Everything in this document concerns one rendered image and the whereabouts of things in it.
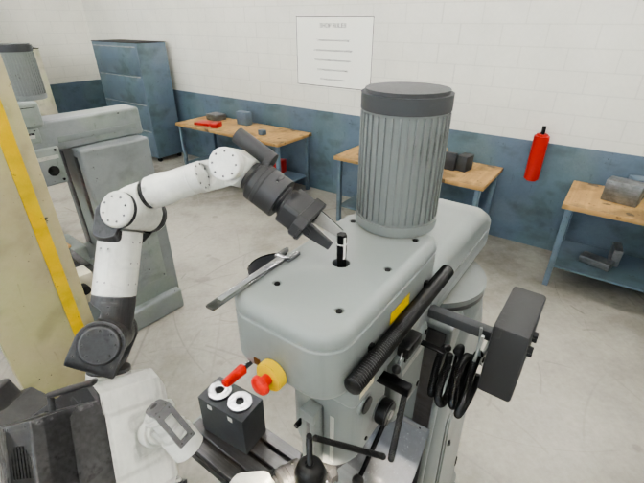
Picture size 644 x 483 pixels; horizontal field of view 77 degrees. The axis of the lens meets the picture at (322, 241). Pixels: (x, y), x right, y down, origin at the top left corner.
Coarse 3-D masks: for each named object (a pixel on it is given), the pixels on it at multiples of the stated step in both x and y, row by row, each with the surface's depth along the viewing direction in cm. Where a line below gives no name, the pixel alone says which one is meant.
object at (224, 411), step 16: (208, 400) 151; (224, 400) 151; (240, 400) 151; (256, 400) 151; (208, 416) 154; (224, 416) 147; (240, 416) 144; (256, 416) 150; (224, 432) 153; (240, 432) 146; (256, 432) 153; (240, 448) 152
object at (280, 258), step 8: (280, 256) 86; (288, 256) 86; (296, 256) 87; (264, 264) 83; (272, 264) 83; (256, 272) 80; (264, 272) 80; (248, 280) 78; (256, 280) 79; (232, 288) 75; (240, 288) 75; (224, 296) 73; (232, 296) 74; (208, 304) 71; (216, 304) 71
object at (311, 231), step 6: (306, 228) 79; (312, 228) 80; (318, 228) 80; (306, 234) 80; (312, 234) 80; (318, 234) 80; (324, 234) 80; (312, 240) 81; (318, 240) 80; (324, 240) 80; (330, 240) 80; (324, 246) 80; (330, 246) 80
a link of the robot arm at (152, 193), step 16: (160, 176) 84; (176, 176) 83; (128, 192) 85; (144, 192) 85; (160, 192) 84; (176, 192) 84; (192, 192) 85; (144, 208) 86; (160, 208) 92; (144, 224) 88; (160, 224) 93
